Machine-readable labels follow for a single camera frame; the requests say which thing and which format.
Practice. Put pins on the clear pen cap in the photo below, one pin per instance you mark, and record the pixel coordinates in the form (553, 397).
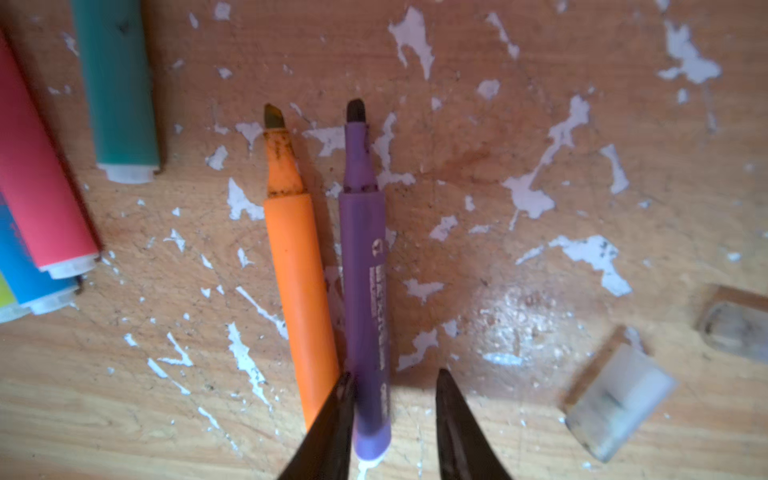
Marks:
(736, 329)
(624, 394)

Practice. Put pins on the purple marker pen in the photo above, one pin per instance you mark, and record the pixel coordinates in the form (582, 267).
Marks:
(362, 207)

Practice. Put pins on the pink marker pen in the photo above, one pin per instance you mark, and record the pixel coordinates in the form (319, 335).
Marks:
(35, 187)

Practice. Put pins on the yellow marker pen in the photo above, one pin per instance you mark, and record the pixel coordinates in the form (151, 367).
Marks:
(10, 309)

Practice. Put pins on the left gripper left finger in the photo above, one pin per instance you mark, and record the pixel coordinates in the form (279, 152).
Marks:
(326, 449)

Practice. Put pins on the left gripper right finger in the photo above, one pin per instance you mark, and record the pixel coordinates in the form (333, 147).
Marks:
(463, 450)

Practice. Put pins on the green marker pen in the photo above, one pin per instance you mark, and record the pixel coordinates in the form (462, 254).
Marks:
(118, 85)

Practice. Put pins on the orange marker pen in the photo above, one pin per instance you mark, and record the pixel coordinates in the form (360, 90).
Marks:
(297, 262)

